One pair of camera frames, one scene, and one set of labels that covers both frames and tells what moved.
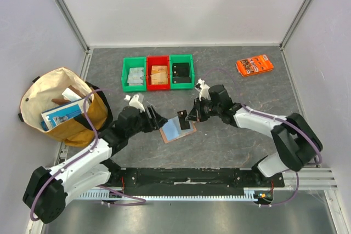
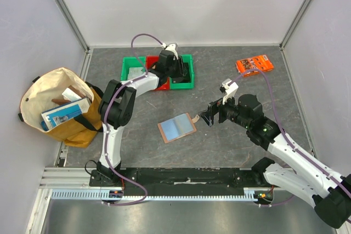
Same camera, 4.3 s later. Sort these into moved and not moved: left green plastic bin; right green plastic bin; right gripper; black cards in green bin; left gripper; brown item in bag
Moved: right gripper; left gripper
Not moved: right green plastic bin; left green plastic bin; black cards in green bin; brown item in bag
